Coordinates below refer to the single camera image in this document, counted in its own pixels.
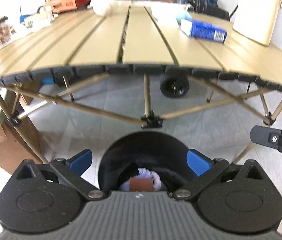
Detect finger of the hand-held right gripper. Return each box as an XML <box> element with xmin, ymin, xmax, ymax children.
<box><xmin>250</xmin><ymin>126</ymin><xmax>282</xmax><ymax>162</ymax></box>

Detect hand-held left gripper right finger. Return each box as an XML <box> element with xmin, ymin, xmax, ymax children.
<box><xmin>173</xmin><ymin>149</ymin><xmax>274</xmax><ymax>201</ymax></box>

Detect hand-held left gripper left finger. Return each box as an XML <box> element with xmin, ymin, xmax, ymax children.
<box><xmin>7</xmin><ymin>149</ymin><xmax>106</xmax><ymax>201</ymax></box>

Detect black round trash bin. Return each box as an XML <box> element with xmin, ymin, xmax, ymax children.
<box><xmin>98</xmin><ymin>131</ymin><xmax>199</xmax><ymax>193</ymax></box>

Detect lavender fluffy cloth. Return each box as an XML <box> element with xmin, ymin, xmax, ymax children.
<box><xmin>118</xmin><ymin>168</ymin><xmax>162</xmax><ymax>192</ymax></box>

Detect pink rectangular sponge block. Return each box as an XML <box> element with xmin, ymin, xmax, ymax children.
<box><xmin>129</xmin><ymin>177</ymin><xmax>154</xmax><ymax>192</ymax></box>

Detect blue fluffy monster plush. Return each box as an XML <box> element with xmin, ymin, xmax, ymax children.
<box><xmin>151</xmin><ymin>4</ymin><xmax>193</xmax><ymax>28</ymax></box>

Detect white knotted plastic bag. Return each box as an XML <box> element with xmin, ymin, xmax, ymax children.
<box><xmin>91</xmin><ymin>0</ymin><xmax>122</xmax><ymax>17</ymax></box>

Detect cardboard box with green liner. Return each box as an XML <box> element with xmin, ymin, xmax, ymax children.
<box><xmin>0</xmin><ymin>90</ymin><xmax>44</xmax><ymax>175</ymax></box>

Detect blue white carton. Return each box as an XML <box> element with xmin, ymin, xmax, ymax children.
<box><xmin>180</xmin><ymin>19</ymin><xmax>227</xmax><ymax>44</ymax></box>

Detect yellow thermos jug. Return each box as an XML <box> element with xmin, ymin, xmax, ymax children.
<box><xmin>232</xmin><ymin>0</ymin><xmax>282</xmax><ymax>47</ymax></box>

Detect pale yellow carton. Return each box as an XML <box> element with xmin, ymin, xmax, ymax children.
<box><xmin>24</xmin><ymin>14</ymin><xmax>42</xmax><ymax>28</ymax></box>

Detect clear jar of snacks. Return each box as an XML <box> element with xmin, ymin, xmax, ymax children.
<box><xmin>0</xmin><ymin>16</ymin><xmax>13</xmax><ymax>48</ymax></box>

